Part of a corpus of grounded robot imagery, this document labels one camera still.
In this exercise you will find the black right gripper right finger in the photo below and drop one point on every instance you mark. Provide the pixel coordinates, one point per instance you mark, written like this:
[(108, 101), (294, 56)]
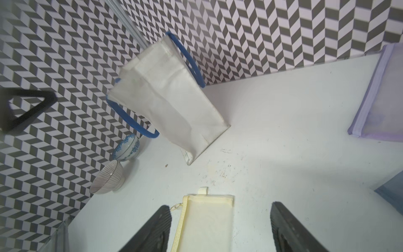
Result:
[(289, 234)]

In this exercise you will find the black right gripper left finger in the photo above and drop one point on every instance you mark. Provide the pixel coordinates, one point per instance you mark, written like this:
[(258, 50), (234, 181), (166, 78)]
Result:
[(153, 236)]

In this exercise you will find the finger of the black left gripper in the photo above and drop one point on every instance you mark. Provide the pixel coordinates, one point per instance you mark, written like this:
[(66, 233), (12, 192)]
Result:
[(21, 107)]

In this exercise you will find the white canvas bag blue handles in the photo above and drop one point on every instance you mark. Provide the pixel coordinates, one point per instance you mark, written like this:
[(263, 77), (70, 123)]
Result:
[(160, 93)]

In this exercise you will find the dark blue flat pouch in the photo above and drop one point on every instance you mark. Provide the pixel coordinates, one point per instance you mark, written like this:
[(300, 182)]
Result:
[(392, 191)]

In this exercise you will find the lilac mesh pouch rear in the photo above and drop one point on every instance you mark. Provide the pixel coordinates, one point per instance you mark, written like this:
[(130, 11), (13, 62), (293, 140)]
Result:
[(380, 115)]

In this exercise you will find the pink glass dish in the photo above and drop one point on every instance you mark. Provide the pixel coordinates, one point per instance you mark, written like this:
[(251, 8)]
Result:
[(109, 179)]

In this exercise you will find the blue patterned ceramic bowl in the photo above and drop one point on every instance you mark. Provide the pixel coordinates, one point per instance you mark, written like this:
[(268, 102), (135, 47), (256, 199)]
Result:
[(127, 149)]

